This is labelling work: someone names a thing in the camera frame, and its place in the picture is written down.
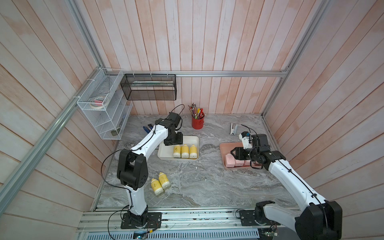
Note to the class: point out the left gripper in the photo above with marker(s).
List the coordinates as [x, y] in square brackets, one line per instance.
[179, 140]

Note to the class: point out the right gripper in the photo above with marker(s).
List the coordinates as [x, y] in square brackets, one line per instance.
[239, 153]

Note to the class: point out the yellow pencil sharpener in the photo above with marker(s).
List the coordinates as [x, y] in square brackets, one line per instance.
[193, 152]
[164, 181]
[185, 152]
[177, 151]
[156, 187]

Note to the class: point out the pink pencil sharpener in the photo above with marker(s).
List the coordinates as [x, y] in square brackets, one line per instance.
[241, 163]
[230, 161]

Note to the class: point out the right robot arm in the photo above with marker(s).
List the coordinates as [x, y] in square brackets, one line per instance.
[317, 218]

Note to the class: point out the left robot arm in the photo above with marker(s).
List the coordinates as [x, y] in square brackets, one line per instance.
[133, 168]

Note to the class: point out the white storage tray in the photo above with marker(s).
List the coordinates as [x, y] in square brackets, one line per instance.
[166, 152]

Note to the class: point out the pink storage tray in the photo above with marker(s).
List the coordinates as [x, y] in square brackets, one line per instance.
[226, 148]

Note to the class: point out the red pen cup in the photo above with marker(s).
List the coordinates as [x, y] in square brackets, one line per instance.
[198, 123]

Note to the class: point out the pens and pencils bunch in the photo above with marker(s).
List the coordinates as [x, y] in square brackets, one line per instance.
[197, 113]

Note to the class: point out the tape roll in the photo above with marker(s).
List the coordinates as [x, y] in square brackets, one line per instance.
[99, 102]

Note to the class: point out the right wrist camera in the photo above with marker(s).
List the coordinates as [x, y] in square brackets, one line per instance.
[246, 139]

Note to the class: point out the black mesh wall basket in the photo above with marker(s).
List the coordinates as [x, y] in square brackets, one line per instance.
[149, 87]

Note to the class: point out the white wire wall shelf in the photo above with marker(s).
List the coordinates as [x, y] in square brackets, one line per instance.
[106, 82]

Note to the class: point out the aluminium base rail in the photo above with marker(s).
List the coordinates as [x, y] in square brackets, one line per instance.
[181, 223]

